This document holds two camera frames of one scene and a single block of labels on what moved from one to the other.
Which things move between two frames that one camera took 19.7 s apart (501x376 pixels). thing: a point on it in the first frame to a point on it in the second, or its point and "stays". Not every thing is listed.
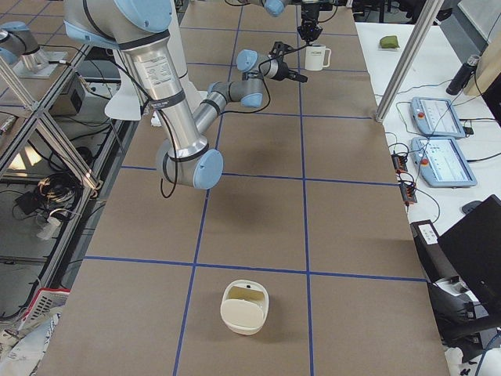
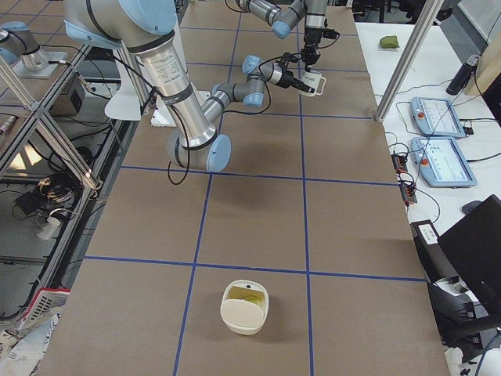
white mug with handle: (317, 57) to (315, 80)
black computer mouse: (470, 206) stays
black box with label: (434, 260) stays
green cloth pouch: (389, 41) stays
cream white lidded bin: (244, 306) stays
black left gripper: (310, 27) to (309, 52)
